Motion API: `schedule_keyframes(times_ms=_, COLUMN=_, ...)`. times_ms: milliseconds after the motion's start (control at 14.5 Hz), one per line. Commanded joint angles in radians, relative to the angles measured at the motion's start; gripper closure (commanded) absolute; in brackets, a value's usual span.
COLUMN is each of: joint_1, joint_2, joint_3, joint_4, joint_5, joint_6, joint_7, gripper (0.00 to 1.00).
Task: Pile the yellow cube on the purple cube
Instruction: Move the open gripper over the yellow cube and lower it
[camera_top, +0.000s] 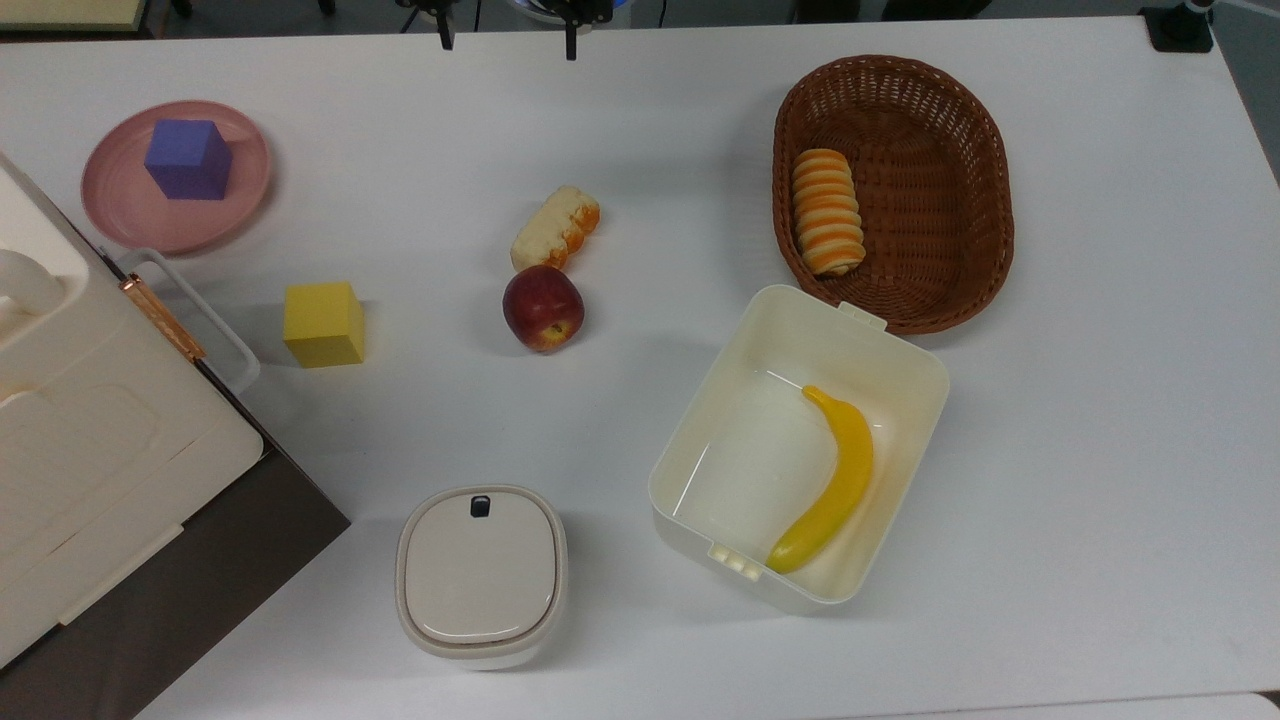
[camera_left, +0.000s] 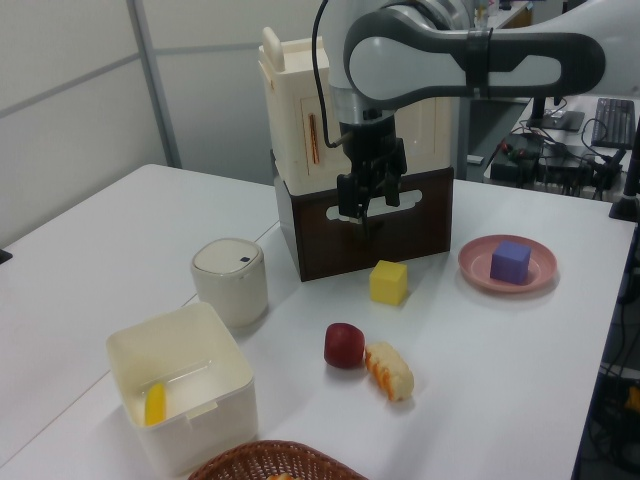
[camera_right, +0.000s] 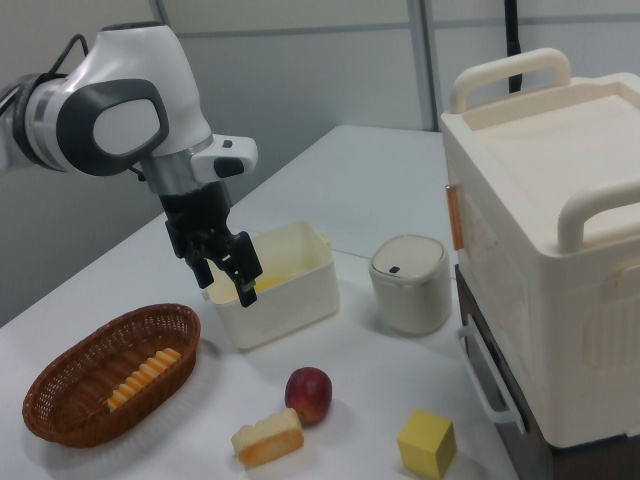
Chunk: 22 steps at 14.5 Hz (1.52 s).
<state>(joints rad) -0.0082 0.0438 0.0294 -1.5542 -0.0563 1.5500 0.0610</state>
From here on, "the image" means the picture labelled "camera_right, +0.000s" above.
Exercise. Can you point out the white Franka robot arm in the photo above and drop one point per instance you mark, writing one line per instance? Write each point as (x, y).
(125, 85)

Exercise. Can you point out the toy bread slice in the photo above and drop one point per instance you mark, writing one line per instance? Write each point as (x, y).
(267, 437)

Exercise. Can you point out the brown wicker basket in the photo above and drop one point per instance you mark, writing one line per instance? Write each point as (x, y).
(65, 395)

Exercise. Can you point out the yellow cube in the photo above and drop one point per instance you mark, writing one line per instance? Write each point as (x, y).
(425, 442)

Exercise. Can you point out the white square plastic bin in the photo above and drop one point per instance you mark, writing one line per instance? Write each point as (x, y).
(295, 295)

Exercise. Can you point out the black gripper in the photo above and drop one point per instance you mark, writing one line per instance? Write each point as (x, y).
(197, 212)

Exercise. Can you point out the ridged yellow orange toy food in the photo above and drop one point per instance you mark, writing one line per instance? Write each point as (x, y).
(142, 377)

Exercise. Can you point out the red apple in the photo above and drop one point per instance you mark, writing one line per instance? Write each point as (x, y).
(309, 392)

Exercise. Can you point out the small cream lidded trash can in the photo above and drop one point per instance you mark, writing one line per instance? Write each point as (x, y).
(410, 285)

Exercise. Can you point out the black pole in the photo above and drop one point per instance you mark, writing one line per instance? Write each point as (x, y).
(514, 45)

